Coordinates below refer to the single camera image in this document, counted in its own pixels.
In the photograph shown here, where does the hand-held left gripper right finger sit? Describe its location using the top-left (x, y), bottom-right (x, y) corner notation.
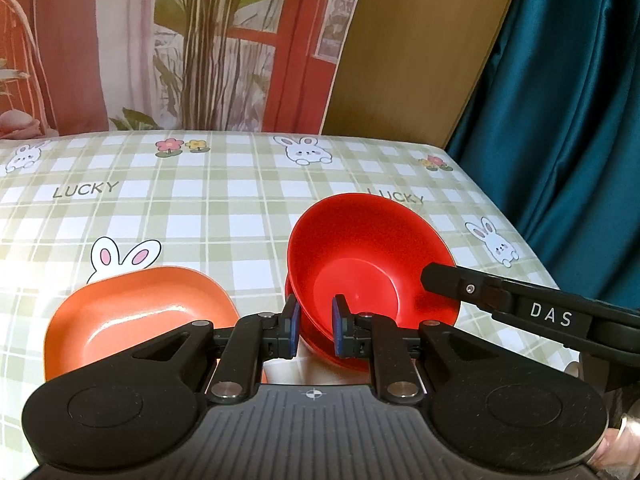
top-left (332, 294), bottom-right (481, 406)

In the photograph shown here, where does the printed backdrop cloth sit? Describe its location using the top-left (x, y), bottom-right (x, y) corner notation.
top-left (0, 0), bottom-right (371, 137)

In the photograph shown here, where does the green checked rabbit tablecloth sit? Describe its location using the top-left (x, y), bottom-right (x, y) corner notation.
top-left (0, 130), bottom-right (588, 480)

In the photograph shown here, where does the person's right hand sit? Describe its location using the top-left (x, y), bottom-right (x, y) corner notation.
top-left (587, 410), bottom-right (640, 480)

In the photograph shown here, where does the orange square plate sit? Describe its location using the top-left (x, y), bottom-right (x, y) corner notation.
top-left (44, 266), bottom-right (266, 383)

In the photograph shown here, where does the teal curtain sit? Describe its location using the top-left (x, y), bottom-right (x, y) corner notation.
top-left (445, 0), bottom-right (640, 312)

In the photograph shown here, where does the red plastic bowl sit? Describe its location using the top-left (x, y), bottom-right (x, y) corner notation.
top-left (287, 193), bottom-right (462, 336)
top-left (284, 275), bottom-right (431, 375)

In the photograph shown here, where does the wooden board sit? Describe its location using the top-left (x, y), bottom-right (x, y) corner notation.
top-left (320, 0), bottom-right (526, 150)

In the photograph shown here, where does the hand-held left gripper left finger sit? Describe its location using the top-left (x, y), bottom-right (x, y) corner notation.
top-left (132, 294), bottom-right (302, 406)

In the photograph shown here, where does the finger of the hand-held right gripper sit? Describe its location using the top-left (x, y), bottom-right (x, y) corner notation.
top-left (421, 262), bottom-right (507, 312)

